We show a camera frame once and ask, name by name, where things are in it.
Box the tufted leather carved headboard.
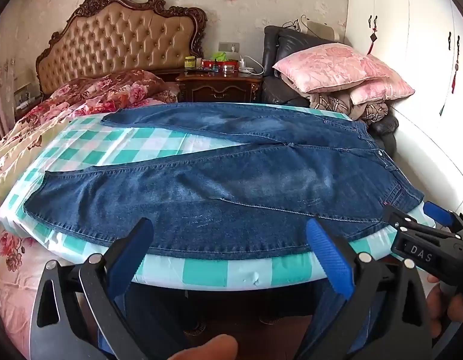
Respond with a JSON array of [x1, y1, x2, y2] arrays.
[[35, 0, 209, 96]]

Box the person's left hand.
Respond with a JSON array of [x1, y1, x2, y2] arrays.
[[167, 335, 239, 360]]

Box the beige plaid blanket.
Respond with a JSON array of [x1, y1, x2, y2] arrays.
[[282, 75, 389, 122]]

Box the blue denim pants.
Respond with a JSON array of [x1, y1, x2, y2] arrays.
[[23, 102, 425, 262]]

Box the small pink floral pillow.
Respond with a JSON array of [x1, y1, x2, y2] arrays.
[[349, 77, 416, 106]]

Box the white wardrobe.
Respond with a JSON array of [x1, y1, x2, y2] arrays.
[[346, 0, 463, 218]]

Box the red knot ornament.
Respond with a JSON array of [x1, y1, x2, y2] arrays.
[[368, 15, 379, 55]]

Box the red tassel ornament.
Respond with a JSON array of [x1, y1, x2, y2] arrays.
[[451, 35, 461, 94]]

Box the black leather armchair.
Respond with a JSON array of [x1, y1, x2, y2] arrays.
[[261, 25, 399, 158]]

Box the person's right hand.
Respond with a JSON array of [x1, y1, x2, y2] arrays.
[[426, 274, 463, 340]]

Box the large pink floral pillow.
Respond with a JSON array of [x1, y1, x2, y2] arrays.
[[272, 43, 399, 94]]

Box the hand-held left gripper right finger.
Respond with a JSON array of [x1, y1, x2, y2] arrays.
[[291, 218, 434, 360]]

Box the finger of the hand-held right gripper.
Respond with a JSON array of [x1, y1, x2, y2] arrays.
[[422, 200, 463, 235], [382, 204, 457, 241]]

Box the dark wooden nightstand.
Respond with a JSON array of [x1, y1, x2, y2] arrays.
[[175, 68, 264, 104]]

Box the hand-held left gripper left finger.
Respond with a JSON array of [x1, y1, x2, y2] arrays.
[[31, 217, 191, 360]]

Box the red floral quilt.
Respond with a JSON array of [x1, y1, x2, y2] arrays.
[[0, 69, 181, 211]]

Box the teal white checked tablecloth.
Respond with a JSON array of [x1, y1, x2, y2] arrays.
[[0, 101, 438, 289]]

